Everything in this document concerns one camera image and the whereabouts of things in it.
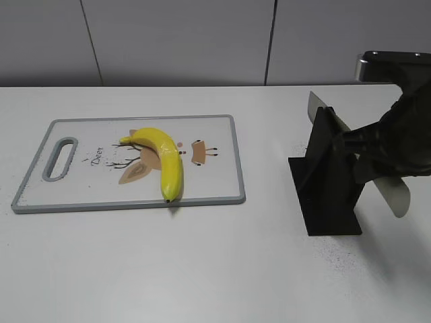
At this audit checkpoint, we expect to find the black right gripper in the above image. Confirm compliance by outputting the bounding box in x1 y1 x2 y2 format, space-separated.
333 78 430 184

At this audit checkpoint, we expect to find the white-handled cleaver knife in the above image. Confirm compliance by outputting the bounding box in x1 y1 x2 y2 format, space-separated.
307 91 411 218

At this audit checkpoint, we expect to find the yellow plastic banana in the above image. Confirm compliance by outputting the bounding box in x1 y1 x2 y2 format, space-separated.
119 127 183 203

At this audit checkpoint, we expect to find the black knife stand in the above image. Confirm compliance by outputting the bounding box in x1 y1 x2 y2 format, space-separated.
288 107 364 236

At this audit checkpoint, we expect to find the white grey-rimmed cutting board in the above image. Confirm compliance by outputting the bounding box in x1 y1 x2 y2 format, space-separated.
11 114 246 214

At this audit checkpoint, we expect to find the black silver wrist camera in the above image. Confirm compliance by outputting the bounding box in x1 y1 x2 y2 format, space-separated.
355 50 430 83

